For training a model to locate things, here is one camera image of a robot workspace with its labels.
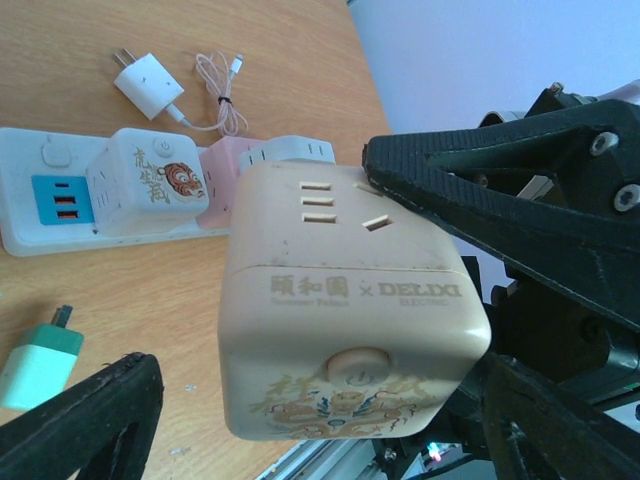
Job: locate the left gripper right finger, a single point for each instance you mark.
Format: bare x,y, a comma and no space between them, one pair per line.
532,429

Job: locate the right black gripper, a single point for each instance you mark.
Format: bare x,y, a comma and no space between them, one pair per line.
554,195

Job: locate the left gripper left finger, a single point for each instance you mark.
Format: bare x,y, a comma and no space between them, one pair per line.
101,428

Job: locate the green plug adapter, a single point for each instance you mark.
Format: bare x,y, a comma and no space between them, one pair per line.
38,368

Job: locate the beige cube socket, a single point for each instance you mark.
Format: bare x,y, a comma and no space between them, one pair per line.
342,314

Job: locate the white cube socket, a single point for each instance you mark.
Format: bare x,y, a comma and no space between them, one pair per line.
146,182

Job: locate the white round-corner adapter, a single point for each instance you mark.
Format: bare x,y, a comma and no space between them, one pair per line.
287,148

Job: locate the pink cube socket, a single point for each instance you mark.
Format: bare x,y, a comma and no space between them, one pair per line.
221,171

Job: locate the long white power strip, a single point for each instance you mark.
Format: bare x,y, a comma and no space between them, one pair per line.
45,201

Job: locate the small white charger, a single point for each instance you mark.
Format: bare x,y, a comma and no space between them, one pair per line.
148,85

